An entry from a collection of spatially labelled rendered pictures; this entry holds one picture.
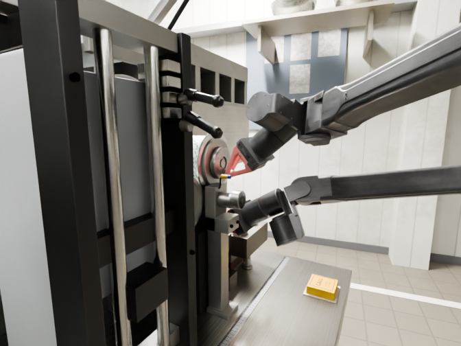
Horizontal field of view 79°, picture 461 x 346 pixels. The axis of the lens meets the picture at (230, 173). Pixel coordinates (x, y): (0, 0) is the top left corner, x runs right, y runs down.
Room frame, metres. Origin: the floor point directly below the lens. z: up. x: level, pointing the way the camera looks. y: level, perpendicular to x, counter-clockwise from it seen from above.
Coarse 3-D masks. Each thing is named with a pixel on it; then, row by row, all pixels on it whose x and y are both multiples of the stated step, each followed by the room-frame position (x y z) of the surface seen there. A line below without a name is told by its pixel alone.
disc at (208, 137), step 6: (204, 138) 0.61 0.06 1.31; (210, 138) 0.63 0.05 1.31; (222, 138) 0.68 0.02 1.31; (204, 144) 0.61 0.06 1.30; (198, 150) 0.60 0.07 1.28; (228, 150) 0.71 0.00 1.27; (198, 156) 0.59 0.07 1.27; (198, 162) 0.59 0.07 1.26; (198, 168) 0.59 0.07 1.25; (198, 174) 0.59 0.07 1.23; (198, 180) 0.60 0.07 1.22; (204, 180) 0.61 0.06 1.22; (204, 186) 0.61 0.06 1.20
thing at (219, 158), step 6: (216, 150) 0.63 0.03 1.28; (222, 150) 0.64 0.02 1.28; (216, 156) 0.62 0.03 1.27; (222, 156) 0.64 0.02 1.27; (228, 156) 0.67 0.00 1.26; (210, 162) 0.62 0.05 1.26; (216, 162) 0.62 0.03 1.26; (222, 162) 0.64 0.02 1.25; (228, 162) 0.67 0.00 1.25; (210, 168) 0.62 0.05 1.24; (216, 168) 0.62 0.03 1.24; (222, 168) 0.65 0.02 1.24; (216, 174) 0.62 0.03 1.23
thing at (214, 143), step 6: (210, 144) 0.62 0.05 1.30; (216, 144) 0.64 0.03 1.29; (222, 144) 0.67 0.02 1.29; (204, 150) 0.61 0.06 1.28; (210, 150) 0.62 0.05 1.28; (204, 156) 0.60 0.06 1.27; (210, 156) 0.62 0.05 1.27; (204, 162) 0.60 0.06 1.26; (204, 168) 0.60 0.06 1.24; (204, 174) 0.60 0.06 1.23; (210, 174) 0.62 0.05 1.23; (210, 180) 0.62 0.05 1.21; (216, 180) 0.64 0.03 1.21; (222, 180) 0.67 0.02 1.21
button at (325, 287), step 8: (312, 280) 0.69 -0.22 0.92; (320, 280) 0.69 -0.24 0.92; (328, 280) 0.69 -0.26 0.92; (336, 280) 0.69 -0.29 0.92; (312, 288) 0.66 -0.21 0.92; (320, 288) 0.66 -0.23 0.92; (328, 288) 0.66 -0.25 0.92; (336, 288) 0.67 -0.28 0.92; (320, 296) 0.65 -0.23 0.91; (328, 296) 0.64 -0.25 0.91
